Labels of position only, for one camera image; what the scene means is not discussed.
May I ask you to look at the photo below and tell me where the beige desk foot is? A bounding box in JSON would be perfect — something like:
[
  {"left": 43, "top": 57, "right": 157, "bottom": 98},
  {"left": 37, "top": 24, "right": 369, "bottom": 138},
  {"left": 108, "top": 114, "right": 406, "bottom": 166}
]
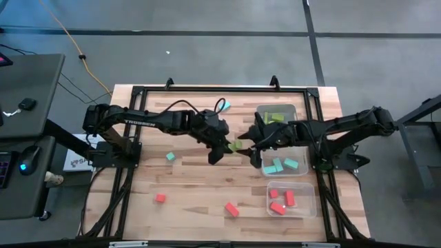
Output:
[{"left": 44, "top": 171, "right": 65, "bottom": 186}]

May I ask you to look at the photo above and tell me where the black floor cable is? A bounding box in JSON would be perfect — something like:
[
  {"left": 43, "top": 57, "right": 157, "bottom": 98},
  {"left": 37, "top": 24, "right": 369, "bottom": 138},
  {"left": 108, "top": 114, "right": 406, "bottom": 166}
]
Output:
[{"left": 57, "top": 71, "right": 113, "bottom": 106}]

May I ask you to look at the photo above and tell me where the white printed box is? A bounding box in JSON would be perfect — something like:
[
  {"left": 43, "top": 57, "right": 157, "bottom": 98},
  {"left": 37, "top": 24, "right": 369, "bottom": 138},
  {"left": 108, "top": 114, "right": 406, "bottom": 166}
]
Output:
[{"left": 63, "top": 133, "right": 104, "bottom": 172}]

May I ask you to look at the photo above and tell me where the silver table clamp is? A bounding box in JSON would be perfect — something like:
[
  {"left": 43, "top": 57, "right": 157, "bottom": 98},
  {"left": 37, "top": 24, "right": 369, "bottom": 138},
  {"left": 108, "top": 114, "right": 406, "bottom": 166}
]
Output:
[
  {"left": 109, "top": 240, "right": 149, "bottom": 248},
  {"left": 301, "top": 242, "right": 341, "bottom": 248}
]

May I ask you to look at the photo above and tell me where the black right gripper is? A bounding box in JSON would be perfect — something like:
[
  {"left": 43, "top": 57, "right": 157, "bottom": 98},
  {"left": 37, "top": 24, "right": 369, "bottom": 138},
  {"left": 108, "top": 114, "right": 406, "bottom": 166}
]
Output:
[{"left": 238, "top": 112, "right": 301, "bottom": 169}]

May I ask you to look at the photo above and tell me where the black keyboard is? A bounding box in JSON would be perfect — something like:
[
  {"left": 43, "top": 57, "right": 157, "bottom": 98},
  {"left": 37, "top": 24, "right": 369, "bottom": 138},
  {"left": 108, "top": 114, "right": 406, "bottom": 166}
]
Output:
[{"left": 0, "top": 150, "right": 14, "bottom": 189}]

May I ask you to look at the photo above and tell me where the black metal table frame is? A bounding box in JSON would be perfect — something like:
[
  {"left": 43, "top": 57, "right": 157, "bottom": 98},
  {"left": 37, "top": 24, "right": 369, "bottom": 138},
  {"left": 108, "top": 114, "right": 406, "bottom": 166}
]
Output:
[{"left": 77, "top": 85, "right": 371, "bottom": 242}]

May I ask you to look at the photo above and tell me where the black device pink screen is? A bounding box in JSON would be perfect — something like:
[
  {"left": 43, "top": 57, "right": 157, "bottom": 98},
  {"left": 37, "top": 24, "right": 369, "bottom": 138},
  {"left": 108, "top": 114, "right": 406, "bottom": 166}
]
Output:
[{"left": 0, "top": 52, "right": 14, "bottom": 68}]

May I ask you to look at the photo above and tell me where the dark gray desk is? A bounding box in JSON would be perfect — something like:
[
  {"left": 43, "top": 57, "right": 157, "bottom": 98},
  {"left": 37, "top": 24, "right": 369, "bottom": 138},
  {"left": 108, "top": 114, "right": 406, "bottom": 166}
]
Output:
[{"left": 0, "top": 53, "right": 65, "bottom": 221}]

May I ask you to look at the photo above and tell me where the black side table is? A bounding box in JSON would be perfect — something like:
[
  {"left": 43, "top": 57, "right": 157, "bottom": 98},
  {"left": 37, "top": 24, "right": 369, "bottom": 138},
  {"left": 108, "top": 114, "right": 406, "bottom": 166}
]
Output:
[{"left": 380, "top": 93, "right": 441, "bottom": 200}]

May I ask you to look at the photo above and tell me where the small black key fob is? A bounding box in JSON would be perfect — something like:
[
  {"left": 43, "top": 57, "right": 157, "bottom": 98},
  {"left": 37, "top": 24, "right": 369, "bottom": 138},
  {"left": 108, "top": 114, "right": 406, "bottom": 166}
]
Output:
[{"left": 17, "top": 97, "right": 38, "bottom": 112}]

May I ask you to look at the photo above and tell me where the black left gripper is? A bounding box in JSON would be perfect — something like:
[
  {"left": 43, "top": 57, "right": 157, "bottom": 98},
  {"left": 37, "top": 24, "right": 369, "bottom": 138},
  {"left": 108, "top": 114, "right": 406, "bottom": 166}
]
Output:
[{"left": 187, "top": 109, "right": 235, "bottom": 165}]

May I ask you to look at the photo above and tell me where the clear plastic bin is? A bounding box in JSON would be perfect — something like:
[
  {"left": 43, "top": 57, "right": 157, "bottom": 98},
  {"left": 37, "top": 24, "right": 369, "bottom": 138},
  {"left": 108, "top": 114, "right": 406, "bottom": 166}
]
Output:
[
  {"left": 260, "top": 143, "right": 309, "bottom": 178},
  {"left": 265, "top": 180, "right": 317, "bottom": 219},
  {"left": 255, "top": 103, "right": 300, "bottom": 136}
]

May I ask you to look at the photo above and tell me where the black computer mouse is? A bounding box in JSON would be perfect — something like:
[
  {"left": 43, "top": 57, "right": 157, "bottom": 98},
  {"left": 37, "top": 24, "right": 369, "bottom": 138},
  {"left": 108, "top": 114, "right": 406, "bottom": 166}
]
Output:
[{"left": 18, "top": 145, "right": 41, "bottom": 176}]

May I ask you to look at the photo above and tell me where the yellow cable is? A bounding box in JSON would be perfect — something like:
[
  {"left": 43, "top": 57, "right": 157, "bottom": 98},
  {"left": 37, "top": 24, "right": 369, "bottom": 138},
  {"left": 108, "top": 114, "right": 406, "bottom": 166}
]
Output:
[{"left": 37, "top": 0, "right": 113, "bottom": 96}]

